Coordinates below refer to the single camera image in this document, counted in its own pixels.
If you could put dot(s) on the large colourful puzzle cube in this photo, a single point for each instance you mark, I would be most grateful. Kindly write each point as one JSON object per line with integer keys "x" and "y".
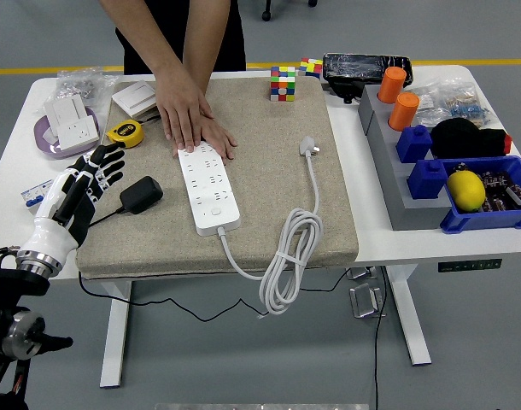
{"x": 282, "y": 84}

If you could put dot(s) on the person's torso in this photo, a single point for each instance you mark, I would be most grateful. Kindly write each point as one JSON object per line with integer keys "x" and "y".
{"x": 235, "y": 42}

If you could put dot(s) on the white switch panel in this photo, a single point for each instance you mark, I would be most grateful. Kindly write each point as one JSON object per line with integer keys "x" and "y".
{"x": 64, "y": 109}

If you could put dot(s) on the person's right forearm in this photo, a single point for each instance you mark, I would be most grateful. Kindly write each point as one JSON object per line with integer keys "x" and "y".
{"x": 141, "y": 34}

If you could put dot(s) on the orange cylinder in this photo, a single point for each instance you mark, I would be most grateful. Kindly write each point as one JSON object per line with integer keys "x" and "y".
{"x": 391, "y": 85}
{"x": 403, "y": 112}

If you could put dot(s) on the white socket panel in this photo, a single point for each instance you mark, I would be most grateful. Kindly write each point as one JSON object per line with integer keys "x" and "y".
{"x": 77, "y": 132}

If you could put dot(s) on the clear bag of beige parts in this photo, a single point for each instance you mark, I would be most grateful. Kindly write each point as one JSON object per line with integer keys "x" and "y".
{"x": 431, "y": 104}

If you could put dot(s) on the clear bag of blue parts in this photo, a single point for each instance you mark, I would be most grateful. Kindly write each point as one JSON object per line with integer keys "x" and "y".
{"x": 470, "y": 112}

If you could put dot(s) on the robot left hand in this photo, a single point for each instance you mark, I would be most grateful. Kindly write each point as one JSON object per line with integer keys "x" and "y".
{"x": 51, "y": 239}

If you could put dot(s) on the white double wall switch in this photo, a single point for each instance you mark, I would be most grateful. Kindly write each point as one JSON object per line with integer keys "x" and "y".
{"x": 134, "y": 97}

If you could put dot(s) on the white power strip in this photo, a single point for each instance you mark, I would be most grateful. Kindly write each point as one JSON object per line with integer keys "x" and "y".
{"x": 211, "y": 200}

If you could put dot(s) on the clear bag of metal parts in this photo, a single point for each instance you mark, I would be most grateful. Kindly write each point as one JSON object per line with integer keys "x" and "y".
{"x": 79, "y": 85}

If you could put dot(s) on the person's left forearm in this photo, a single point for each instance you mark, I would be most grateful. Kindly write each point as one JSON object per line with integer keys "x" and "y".
{"x": 207, "y": 34}

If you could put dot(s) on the black office chair base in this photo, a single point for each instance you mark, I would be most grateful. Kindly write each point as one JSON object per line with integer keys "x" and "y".
{"x": 266, "y": 16}

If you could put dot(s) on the small colourful puzzle cube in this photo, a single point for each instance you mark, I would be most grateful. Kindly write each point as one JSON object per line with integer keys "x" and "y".
{"x": 311, "y": 67}

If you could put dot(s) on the black wrapped box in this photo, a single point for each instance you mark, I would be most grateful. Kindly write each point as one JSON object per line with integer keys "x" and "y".
{"x": 354, "y": 66}

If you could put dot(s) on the purple tray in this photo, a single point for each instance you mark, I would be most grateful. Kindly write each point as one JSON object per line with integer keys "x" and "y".
{"x": 45, "y": 147}

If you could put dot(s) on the white blue circuit breaker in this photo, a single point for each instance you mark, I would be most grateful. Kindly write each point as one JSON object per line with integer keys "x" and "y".
{"x": 32, "y": 196}

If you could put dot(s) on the black fabric bundle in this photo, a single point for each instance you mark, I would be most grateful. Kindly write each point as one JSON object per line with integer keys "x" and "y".
{"x": 461, "y": 138}

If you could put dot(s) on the blue block with knob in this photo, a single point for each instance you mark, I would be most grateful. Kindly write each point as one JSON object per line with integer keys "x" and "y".
{"x": 427, "y": 179}
{"x": 413, "y": 145}

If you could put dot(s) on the blue plastic bin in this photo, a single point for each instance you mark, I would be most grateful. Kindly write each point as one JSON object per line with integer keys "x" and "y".
{"x": 482, "y": 222}

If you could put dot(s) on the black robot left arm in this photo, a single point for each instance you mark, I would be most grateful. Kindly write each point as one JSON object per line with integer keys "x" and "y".
{"x": 8, "y": 290}

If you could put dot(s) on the grey-brown mat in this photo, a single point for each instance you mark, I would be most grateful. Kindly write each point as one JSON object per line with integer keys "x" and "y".
{"x": 265, "y": 128}

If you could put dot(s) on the yellow tape measure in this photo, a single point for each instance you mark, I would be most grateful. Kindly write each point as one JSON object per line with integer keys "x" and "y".
{"x": 126, "y": 133}

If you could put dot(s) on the yellow lemon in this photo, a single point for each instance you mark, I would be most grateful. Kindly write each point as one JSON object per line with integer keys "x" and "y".
{"x": 465, "y": 191}

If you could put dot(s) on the black plug adapter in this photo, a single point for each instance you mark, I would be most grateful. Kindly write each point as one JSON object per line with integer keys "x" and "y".
{"x": 141, "y": 194}

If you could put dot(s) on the person's right hand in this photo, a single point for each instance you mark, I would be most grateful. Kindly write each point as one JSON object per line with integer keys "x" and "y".
{"x": 181, "y": 107}

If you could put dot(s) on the black table control panel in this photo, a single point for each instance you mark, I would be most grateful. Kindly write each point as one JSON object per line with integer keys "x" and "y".
{"x": 470, "y": 265}

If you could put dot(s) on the grey stepped block holder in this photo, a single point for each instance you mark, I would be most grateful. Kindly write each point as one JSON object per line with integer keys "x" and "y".
{"x": 388, "y": 179}

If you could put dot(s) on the metal bracket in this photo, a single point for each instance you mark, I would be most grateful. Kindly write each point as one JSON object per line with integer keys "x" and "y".
{"x": 365, "y": 301}

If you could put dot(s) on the white table leg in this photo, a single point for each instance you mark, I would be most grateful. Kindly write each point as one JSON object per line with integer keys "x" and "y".
{"x": 408, "y": 316}
{"x": 115, "y": 341}

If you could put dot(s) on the person's left hand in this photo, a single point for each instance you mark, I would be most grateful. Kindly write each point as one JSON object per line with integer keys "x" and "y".
{"x": 220, "y": 138}

